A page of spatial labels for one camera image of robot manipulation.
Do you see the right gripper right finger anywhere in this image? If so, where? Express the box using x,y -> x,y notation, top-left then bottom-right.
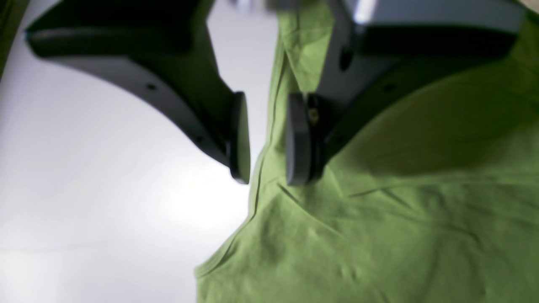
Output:
286,0 -> 527,186

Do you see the green T-shirt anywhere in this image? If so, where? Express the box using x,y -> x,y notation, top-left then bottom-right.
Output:
196,0 -> 539,303

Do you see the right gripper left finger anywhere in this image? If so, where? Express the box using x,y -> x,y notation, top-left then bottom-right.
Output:
25,0 -> 251,184

